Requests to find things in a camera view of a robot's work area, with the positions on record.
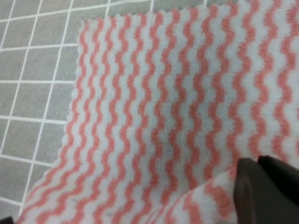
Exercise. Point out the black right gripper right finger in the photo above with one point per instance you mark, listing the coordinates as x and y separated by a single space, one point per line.
285 177

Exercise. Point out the pink white wavy striped towel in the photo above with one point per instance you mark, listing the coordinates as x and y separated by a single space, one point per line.
164 104

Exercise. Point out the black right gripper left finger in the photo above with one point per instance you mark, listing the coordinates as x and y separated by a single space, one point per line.
258 200

